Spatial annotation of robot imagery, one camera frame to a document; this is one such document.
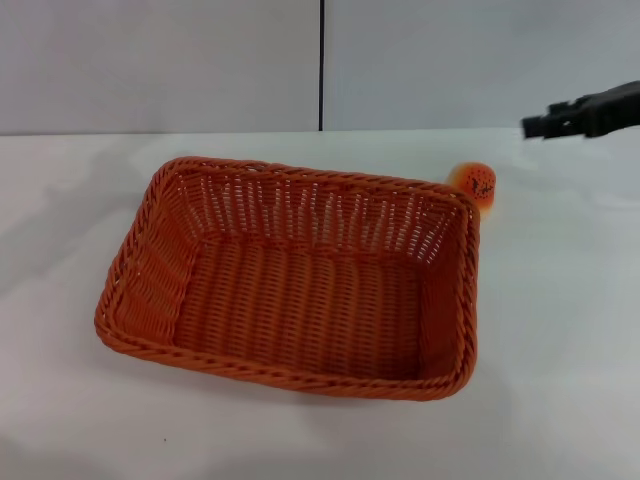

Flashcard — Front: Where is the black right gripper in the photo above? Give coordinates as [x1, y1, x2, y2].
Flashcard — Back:
[521, 79, 640, 142]

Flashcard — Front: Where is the bread bun with sesame seeds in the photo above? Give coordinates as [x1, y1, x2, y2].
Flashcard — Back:
[446, 161, 498, 224]

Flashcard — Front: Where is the orange woven plastic basket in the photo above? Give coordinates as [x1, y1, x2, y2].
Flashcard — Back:
[93, 156, 484, 401]

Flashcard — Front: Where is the black wall panel seam strip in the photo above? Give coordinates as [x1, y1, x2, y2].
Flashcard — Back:
[317, 0, 327, 132]

